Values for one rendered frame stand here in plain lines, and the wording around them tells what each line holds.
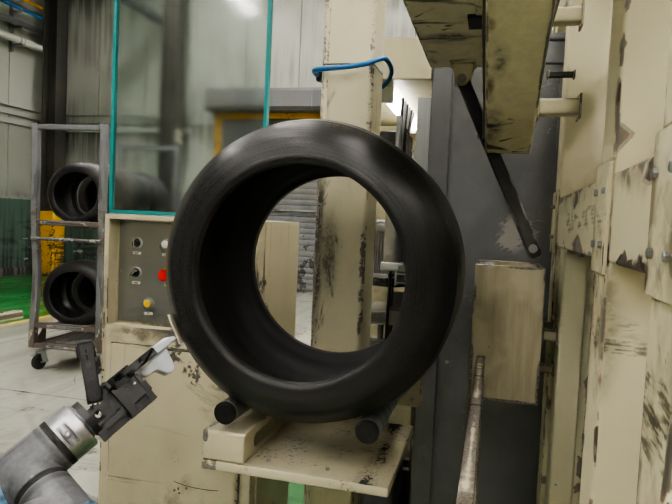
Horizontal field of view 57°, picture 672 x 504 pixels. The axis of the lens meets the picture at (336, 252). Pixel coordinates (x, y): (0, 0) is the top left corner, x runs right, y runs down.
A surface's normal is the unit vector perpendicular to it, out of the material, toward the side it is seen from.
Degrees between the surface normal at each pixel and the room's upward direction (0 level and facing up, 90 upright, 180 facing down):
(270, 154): 80
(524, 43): 162
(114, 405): 70
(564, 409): 90
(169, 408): 90
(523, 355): 90
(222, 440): 90
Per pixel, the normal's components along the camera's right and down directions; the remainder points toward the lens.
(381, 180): -0.13, -0.10
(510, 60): -0.12, 0.96
